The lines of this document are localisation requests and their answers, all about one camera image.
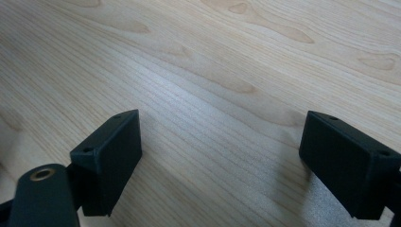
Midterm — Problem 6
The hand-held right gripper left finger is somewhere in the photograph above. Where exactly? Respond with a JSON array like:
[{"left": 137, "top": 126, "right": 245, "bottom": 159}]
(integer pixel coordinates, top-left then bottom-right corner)
[{"left": 69, "top": 109, "right": 143, "bottom": 218}]

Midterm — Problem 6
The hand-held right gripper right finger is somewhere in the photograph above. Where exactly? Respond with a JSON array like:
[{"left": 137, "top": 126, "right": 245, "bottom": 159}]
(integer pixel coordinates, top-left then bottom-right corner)
[{"left": 298, "top": 110, "right": 401, "bottom": 220}]

